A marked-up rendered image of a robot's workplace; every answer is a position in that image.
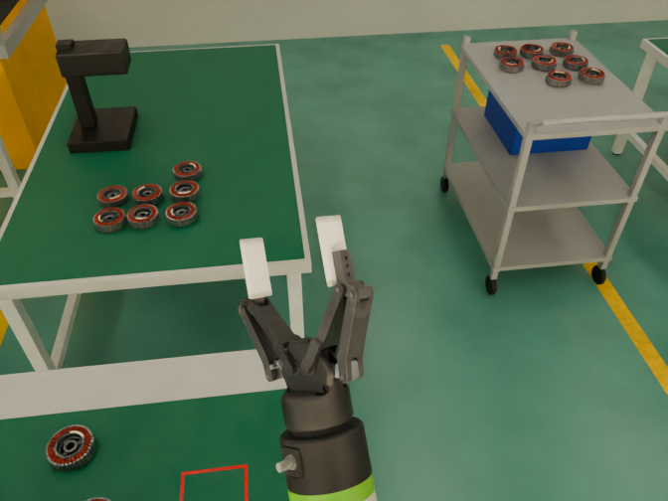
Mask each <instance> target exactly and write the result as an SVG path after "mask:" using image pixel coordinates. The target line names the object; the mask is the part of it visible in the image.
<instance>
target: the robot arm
mask: <svg viewBox="0 0 668 501"><path fill-rule="evenodd" d="M315 220H316V226H317V231H318V237H319V242H320V247H321V253H322V259H323V265H324V270H325V276H326V282H327V286H328V287H330V286H335V287H334V289H333V292H332V295H331V297H330V300H329V303H328V305H327V308H326V311H325V314H324V316H323V319H322V322H321V324H320V327H319V330H318V333H317V335H316V336H315V337H314V338H301V337H300V336H299V335H296V334H294V333H293V332H292V330H291V329H290V328H289V326H288V325H287V324H286V322H285V321H284V320H283V318H282V317H281V316H280V314H279V313H278V311H277V310H276V309H275V307H274V306H273V305H272V303H271V302H270V301H269V299H268V298H267V296H271V295H272V292H271V286H270V280H269V274H268V269H267V263H266V257H265V251H264V245H263V239H262V238H254V239H244V240H240V246H241V252H242V258H243V264H244V270H245V278H246V284H247V290H248V296H249V298H246V299H242V300H241V305H240V306H239V314H240V316H241V318H242V320H243V322H244V323H245V325H246V328H247V330H248V332H249V334H250V337H251V339H252V342H253V344H254V346H255V348H256V350H257V352H258V354H259V357H260V359H261V361H262V364H263V368H264V372H265V376H266V379H267V380H268V381H269V382H273V381H276V380H279V379H282V378H283V379H284V381H285V383H286V386H287V389H286V392H285V393H284V394H283V395H282V396H281V399H280V401H281V407H282V412H283V418H284V424H285V427H286V428H287V430H285V431H284V432H283V433H282V434H281V436H280V437H279V443H280V452H281V458H282V461H281V462H278V463H276V465H275V466H276V470H277V471H278V472H279V473H280V472H282V471H284V473H285V478H286V484H287V490H288V496H289V501H378V498H377V494H376V489H375V484H374V478H373V472H372V467H371V461H370V455H369V450H368V444H367V438H366V434H365V428H364V423H363V421H362V420H360V419H359V418H357V417H352V415H353V414H354V411H353V406H352V400H351V394H350V388H349V386H348V385H347V384H346V383H349V382H351V381H354V380H357V379H360V378H362V377H363V376H364V364H363V352H364V346H365V341H366V335H367V330H368V324H369V318H370V313H371V307H372V301H373V296H374V288H373V287H372V286H371V285H365V283H364V281H363V280H362V279H358V280H356V279H355V276H354V270H353V265H352V260H351V254H350V252H349V250H346V244H345V239H344V233H343V227H342V222H341V216H340V215H338V216H325V217H318V218H316V219H315ZM359 300H360V301H359ZM250 313H251V314H252V315H250ZM285 349H287V350H285ZM337 353H338V359H337V357H336V356H337ZM273 360H274V361H273Z"/></svg>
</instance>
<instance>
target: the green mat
mask: <svg viewBox="0 0 668 501"><path fill-rule="evenodd" d="M285 392H286V389H280V390H271V391H261V392H252V393H243V394H234V395H224V396H215V397H206V398H197V399H189V400H179V401H170V402H161V403H152V404H143V405H133V406H124V407H115V408H106V409H96V410H87V411H78V412H69V413H60V414H50V415H41V416H32V417H15V418H5V419H0V501H85V500H86V501H87V499H91V498H94V497H95V499H96V497H99V498H100V497H103V498H107V499H109V500H110V501H180V489H181V474H182V472H186V471H194V470H202V469H211V468H219V467H227V466H236V465H244V464H247V465H248V492H249V501H289V496H288V490H287V484H286V478H285V473H284V471H282V472H280V473H279V472H278V471H277V470H276V466H275V465H276V463H278V462H281V461H282V458H281V452H280V443H279V437H280V436H281V434H282V433H283V432H284V431H285V430H287V428H286V427H285V424H284V418H283V412H282V407H281V401H280V399H281V396H282V395H283V394H284V393H285ZM73 424H74V425H76V424H78V425H84V426H86V427H87V428H89V429H90V431H91V432H92V434H93V436H94V438H95V442H96V448H95V451H94V454H93V456H92V458H90V459H89V461H87V462H86V464H83V466H82V467H80V466H79V468H78V469H76V470H72V471H59V470H57V469H55V468H54V467H53V466H52V465H51V463H50V462H49V460H48V458H47V456H46V447H47V444H48V442H49V440H50V438H51V437H52V436H53V435H54V434H55V433H56V432H57V431H60V429H64V427H67V428H68V426H69V425H70V426H72V425H73ZM183 501H245V469H244V468H237V469H228V470H220V471H212V472H203V473H195V474H187V475H185V479H184V495H183Z"/></svg>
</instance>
